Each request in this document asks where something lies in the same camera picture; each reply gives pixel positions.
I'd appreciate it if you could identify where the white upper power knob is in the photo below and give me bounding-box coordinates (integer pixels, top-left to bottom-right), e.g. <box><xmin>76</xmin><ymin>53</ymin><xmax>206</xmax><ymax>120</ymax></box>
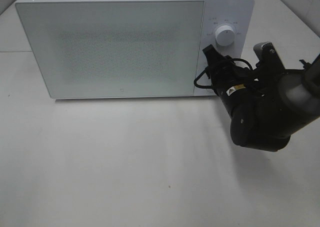
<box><xmin>215</xmin><ymin>24</ymin><xmax>236</xmax><ymax>47</ymax></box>

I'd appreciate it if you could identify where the black camera cable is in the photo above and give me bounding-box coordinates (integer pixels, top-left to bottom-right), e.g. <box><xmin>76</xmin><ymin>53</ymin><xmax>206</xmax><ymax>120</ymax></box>
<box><xmin>193</xmin><ymin>58</ymin><xmax>266</xmax><ymax>98</ymax></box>

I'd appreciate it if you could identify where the white microwave door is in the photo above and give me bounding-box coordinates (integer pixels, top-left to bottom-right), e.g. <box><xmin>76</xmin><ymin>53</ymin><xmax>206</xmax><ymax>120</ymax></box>
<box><xmin>16</xmin><ymin>1</ymin><xmax>204</xmax><ymax>99</ymax></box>

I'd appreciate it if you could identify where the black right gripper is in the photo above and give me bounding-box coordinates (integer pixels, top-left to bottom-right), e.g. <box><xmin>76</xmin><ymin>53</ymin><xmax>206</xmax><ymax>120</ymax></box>
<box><xmin>202</xmin><ymin>44</ymin><xmax>253</xmax><ymax>95</ymax></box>

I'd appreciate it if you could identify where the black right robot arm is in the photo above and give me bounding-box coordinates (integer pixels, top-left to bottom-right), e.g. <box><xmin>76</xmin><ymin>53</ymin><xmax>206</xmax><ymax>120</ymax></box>
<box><xmin>202</xmin><ymin>42</ymin><xmax>320</xmax><ymax>152</ymax></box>

